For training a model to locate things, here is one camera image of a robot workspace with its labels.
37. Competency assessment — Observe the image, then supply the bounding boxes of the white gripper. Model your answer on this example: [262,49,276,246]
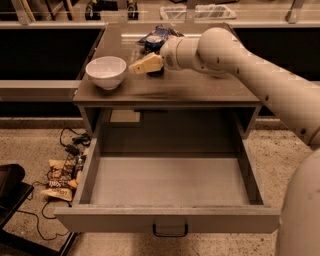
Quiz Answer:
[129,37,202,74]

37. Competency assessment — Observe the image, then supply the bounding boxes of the blue pepsi can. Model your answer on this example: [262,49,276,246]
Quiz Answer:
[145,34,165,77]

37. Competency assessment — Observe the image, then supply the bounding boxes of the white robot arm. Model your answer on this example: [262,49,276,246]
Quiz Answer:
[129,27,320,256]

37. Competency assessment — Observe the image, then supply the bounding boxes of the open grey top drawer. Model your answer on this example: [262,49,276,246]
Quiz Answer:
[54,109,282,234]

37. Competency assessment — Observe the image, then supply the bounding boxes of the blue chip bag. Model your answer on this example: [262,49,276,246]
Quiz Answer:
[137,24,183,45]

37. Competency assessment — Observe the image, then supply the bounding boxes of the grey cabinet with countertop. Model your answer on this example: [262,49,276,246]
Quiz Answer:
[73,23,262,135]

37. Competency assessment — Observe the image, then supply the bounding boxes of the white bowl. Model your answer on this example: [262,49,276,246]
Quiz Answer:
[85,56,127,90]

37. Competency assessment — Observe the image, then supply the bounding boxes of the snack bags pile on floor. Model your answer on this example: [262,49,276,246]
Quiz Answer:
[41,149,88,202]

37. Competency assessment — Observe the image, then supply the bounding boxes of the black chair base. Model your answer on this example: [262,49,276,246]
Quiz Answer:
[0,164,78,256]

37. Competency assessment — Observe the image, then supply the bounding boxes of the white wire basket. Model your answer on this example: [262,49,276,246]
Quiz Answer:
[159,4,237,20]

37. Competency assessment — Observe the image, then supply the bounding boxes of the black cables on floor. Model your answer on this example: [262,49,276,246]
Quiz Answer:
[17,127,92,242]

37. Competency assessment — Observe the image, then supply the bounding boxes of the black drawer handle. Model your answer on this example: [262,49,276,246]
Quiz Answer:
[152,224,189,238]

